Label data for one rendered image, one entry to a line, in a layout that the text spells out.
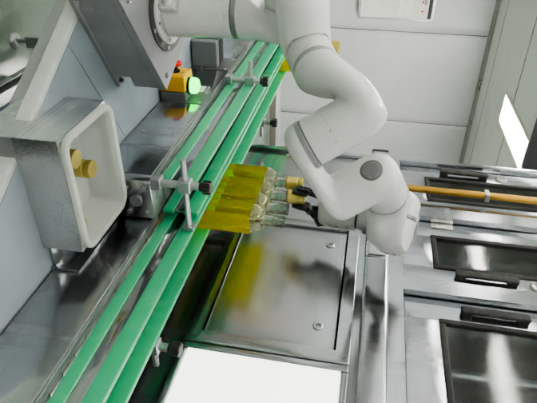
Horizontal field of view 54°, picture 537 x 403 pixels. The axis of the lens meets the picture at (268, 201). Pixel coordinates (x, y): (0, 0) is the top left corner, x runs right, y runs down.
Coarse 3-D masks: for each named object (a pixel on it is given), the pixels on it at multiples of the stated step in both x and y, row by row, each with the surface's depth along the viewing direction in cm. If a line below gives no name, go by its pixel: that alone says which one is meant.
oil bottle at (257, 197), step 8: (216, 192) 128; (224, 192) 128; (232, 192) 128; (240, 192) 128; (248, 192) 128; (256, 192) 128; (232, 200) 125; (240, 200) 125; (248, 200) 125; (256, 200) 125; (264, 200) 126; (264, 208) 125
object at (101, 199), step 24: (96, 120) 97; (72, 144) 98; (96, 144) 100; (72, 168) 85; (120, 168) 103; (72, 192) 87; (96, 192) 106; (120, 192) 106; (96, 216) 101; (96, 240) 96
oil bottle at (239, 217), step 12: (216, 204) 123; (228, 204) 123; (240, 204) 123; (252, 204) 123; (204, 216) 122; (216, 216) 121; (228, 216) 120; (240, 216) 120; (252, 216) 119; (204, 228) 124; (216, 228) 123; (228, 228) 122; (240, 228) 121; (252, 228) 121
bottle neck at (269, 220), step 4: (264, 216) 121; (268, 216) 121; (272, 216) 121; (276, 216) 121; (280, 216) 121; (284, 216) 122; (264, 220) 121; (268, 220) 121; (272, 220) 120; (276, 220) 120; (280, 220) 120; (284, 220) 122; (264, 224) 121; (268, 224) 121; (272, 224) 121; (276, 224) 120; (280, 224) 120
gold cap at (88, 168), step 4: (84, 160) 97; (88, 160) 97; (92, 160) 97; (84, 164) 96; (88, 164) 96; (92, 164) 97; (96, 164) 99; (80, 168) 96; (84, 168) 96; (88, 168) 96; (92, 168) 97; (96, 168) 99; (76, 172) 96; (80, 172) 96; (84, 172) 96; (88, 172) 96; (92, 172) 97; (96, 172) 99; (76, 176) 97; (80, 176) 97; (84, 176) 97; (88, 176) 96; (92, 176) 97
